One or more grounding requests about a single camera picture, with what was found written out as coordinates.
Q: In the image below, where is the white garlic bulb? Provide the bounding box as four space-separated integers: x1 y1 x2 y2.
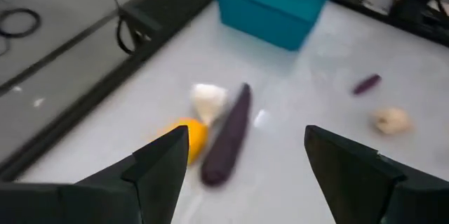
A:
370 106 413 136
190 82 231 126

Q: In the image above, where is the small purple eggplant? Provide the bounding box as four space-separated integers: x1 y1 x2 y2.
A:
351 73 382 96

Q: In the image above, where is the yellow mango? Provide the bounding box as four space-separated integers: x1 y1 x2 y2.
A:
164 117 210 166

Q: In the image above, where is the coiled black floor cable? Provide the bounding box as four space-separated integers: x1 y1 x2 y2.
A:
0 8 42 39

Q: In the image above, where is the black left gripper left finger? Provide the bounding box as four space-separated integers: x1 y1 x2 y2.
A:
0 124 190 224

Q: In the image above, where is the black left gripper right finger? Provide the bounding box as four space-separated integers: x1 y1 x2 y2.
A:
303 124 449 224

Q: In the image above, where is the black cable loop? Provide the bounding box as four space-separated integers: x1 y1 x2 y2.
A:
116 16 138 56

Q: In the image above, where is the teal plastic basket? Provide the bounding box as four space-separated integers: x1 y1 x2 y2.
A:
214 0 330 52

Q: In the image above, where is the long purple eggplant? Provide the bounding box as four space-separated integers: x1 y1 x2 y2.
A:
199 82 253 187

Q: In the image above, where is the black table frame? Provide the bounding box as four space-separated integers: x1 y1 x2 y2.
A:
0 0 225 183

